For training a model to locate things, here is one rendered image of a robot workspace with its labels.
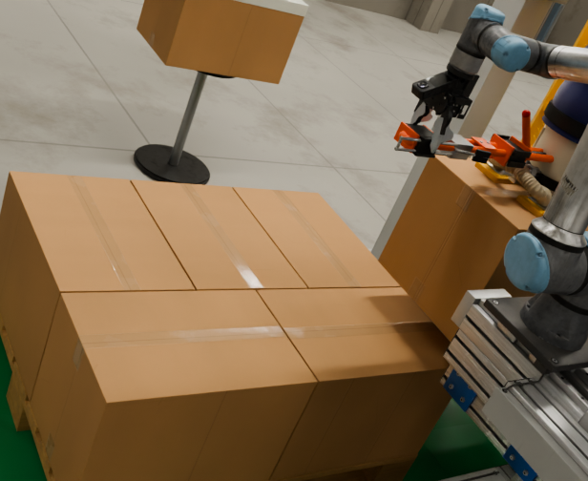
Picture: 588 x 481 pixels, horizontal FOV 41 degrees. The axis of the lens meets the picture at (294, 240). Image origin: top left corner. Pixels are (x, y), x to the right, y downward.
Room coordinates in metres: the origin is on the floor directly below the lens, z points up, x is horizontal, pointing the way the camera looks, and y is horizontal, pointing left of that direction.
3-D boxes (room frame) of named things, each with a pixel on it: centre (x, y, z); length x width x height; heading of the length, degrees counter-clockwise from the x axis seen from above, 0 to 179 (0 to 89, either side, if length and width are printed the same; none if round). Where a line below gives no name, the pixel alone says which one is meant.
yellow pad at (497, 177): (2.42, -0.57, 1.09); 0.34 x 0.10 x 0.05; 132
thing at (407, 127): (1.95, -0.18, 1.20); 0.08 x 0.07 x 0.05; 132
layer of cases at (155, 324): (2.12, 0.11, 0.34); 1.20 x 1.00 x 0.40; 131
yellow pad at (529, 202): (2.27, -0.70, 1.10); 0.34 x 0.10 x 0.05; 132
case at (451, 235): (2.33, -0.63, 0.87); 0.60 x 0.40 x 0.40; 131
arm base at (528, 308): (1.59, -0.60, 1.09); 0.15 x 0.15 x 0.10
